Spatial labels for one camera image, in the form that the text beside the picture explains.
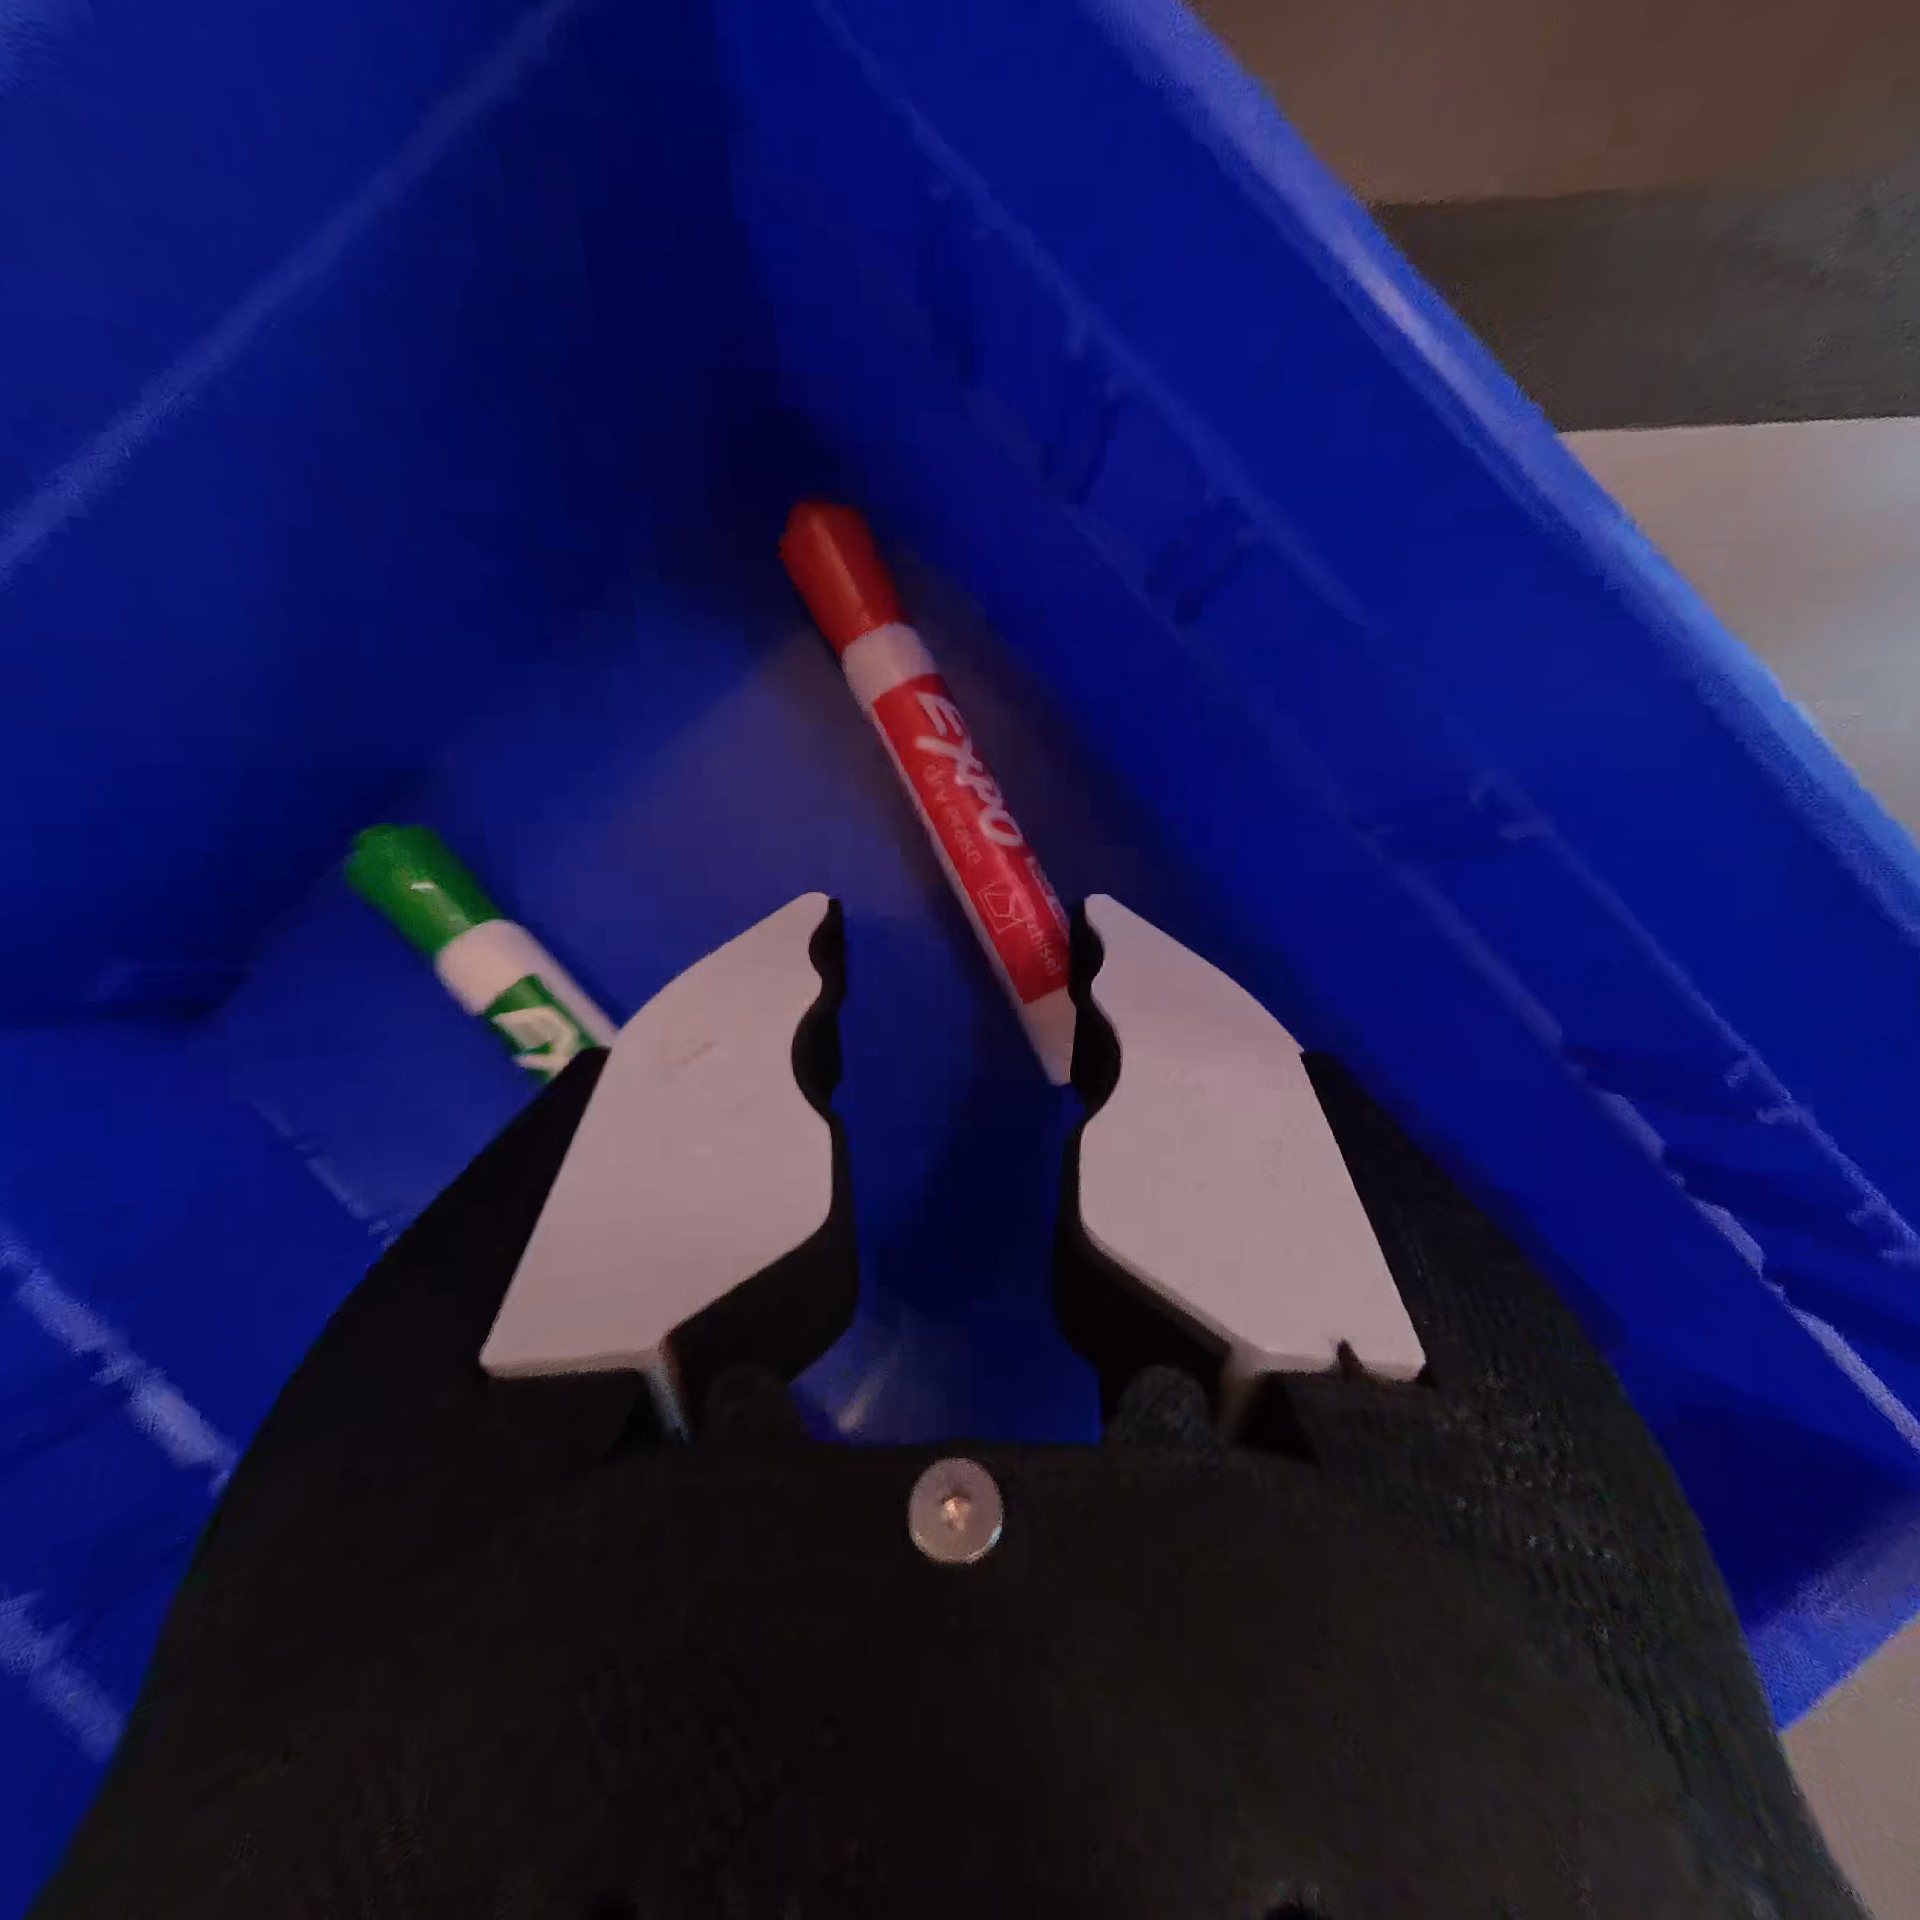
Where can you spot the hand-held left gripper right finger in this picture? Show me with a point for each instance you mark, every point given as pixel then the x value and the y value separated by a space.
pixel 1231 1202

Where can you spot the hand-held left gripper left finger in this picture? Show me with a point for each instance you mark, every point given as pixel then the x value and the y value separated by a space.
pixel 675 1202

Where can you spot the green whiteboard marker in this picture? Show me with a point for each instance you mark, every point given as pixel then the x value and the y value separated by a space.
pixel 517 1004

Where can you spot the white red-label whiteboard marker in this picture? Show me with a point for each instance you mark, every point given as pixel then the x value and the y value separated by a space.
pixel 960 810

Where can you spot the blue plastic bin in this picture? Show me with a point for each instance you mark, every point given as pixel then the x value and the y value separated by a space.
pixel 450 451

